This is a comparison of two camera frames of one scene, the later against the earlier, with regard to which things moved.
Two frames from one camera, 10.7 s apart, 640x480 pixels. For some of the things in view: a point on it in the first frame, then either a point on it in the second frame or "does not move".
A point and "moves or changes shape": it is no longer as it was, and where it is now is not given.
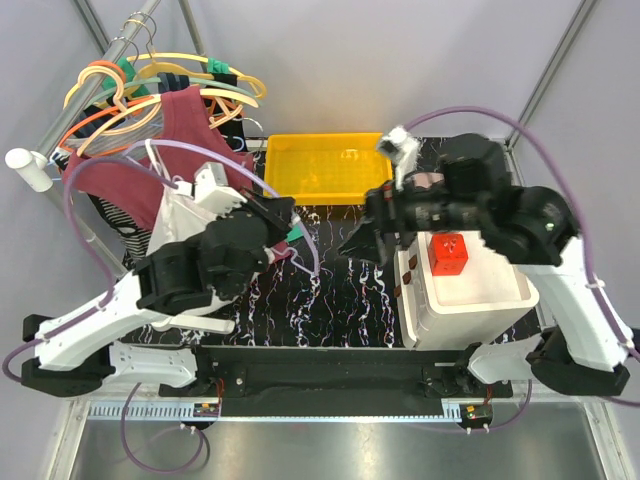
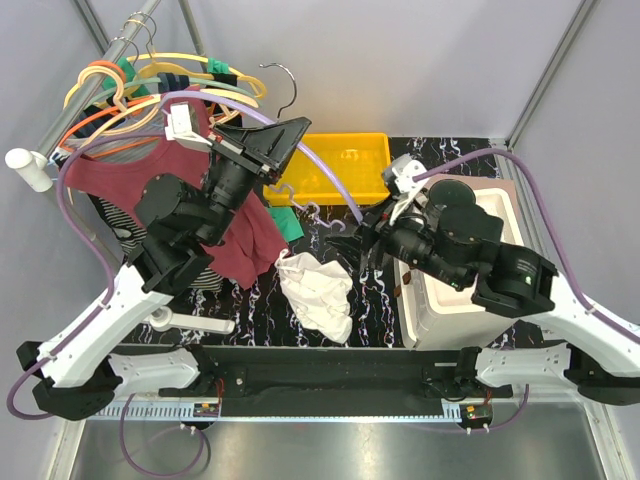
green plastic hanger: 192,80 does not move
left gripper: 278,211 -> 271,144
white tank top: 180,217 moves or changes shape
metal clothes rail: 91,85 does not move
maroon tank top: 134,180 moves or changes shape
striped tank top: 136,239 does not move
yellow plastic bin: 325,168 does not move
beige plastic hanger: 130,117 does not move
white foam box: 454,291 does not move
